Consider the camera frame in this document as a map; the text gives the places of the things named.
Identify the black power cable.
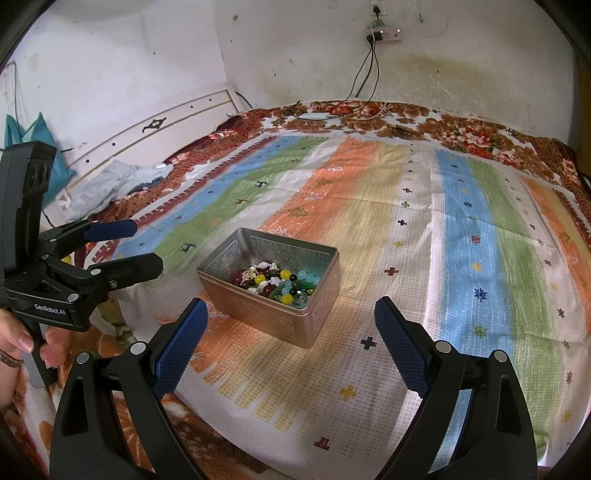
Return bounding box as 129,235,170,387
344,36,378,104

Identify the white headboard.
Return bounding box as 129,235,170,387
41,83,252,222

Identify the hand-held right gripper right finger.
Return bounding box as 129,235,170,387
373,296,539,480

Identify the grey crumpled clothing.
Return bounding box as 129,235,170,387
62,160,174,220

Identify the yellow and brown bead bracelet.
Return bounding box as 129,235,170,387
252,270,301,308

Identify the white power strip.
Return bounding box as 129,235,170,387
368,27,402,44

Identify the white hanging cable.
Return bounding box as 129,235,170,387
417,0,450,36

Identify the white charger with cable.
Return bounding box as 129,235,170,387
295,99,389,123

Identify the silver embossed tin box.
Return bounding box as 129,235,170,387
197,227,340,350

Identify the striped patterned blanket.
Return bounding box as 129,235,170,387
81,131,591,462

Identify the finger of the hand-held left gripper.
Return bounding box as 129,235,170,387
48,252,165,300
39,219,139,260

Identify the teal bag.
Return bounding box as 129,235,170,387
4,113,77,193

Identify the floral bedsheet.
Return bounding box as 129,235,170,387
0,99,591,480

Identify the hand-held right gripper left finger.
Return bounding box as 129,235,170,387
48,298,209,480

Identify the person's left hand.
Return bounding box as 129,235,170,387
0,308,74,370

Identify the multicolour glass bead bracelet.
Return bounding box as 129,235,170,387
232,270,319,301

